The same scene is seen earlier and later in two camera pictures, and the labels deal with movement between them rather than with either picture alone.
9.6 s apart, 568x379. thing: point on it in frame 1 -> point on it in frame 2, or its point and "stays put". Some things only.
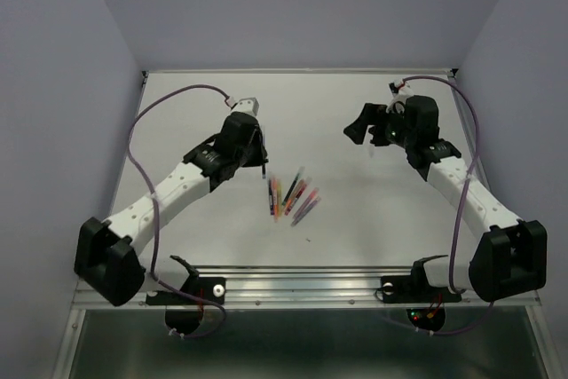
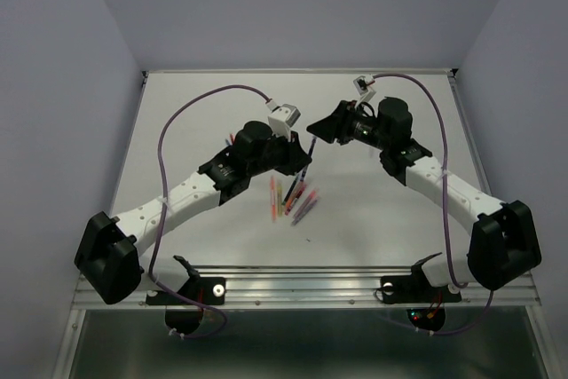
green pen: (293, 185) stays put
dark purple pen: (271, 195) -> (305, 169)
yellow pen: (279, 199) stays put
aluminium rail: (265, 287) stays put
